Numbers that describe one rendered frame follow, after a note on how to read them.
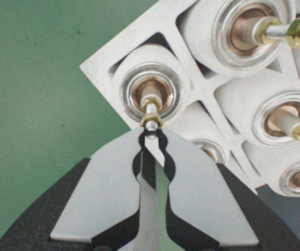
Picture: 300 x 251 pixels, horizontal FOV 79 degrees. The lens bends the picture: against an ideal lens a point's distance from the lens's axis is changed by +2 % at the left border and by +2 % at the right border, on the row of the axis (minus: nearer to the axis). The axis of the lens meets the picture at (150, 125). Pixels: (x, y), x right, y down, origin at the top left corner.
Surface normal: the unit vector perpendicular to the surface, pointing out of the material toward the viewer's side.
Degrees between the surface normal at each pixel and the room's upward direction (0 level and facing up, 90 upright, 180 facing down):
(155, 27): 0
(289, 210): 90
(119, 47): 0
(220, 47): 4
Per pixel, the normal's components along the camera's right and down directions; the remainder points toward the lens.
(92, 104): 0.00, 0.47
